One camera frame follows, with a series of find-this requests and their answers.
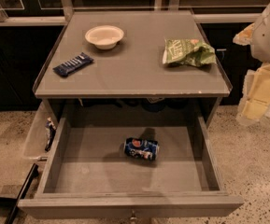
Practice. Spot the black pole on floor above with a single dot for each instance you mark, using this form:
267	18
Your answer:
24	188

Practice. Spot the metal window frame rail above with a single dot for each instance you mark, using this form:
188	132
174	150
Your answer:
25	13

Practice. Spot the blue snack bar wrapper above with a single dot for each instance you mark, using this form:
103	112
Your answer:
73	65

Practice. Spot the blue pepsi can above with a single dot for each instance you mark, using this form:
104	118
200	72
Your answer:
141	148

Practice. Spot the open grey top drawer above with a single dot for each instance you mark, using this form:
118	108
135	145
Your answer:
87	174

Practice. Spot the grey cabinet counter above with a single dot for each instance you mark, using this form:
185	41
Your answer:
134	68

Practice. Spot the white paper bowl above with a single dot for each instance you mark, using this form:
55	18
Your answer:
105	36

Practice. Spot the green chip bag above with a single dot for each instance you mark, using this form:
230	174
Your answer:
192	52

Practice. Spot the metal drawer knob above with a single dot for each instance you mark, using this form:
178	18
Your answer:
133	218

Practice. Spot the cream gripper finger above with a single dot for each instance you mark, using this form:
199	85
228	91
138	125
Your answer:
255	103
244	37

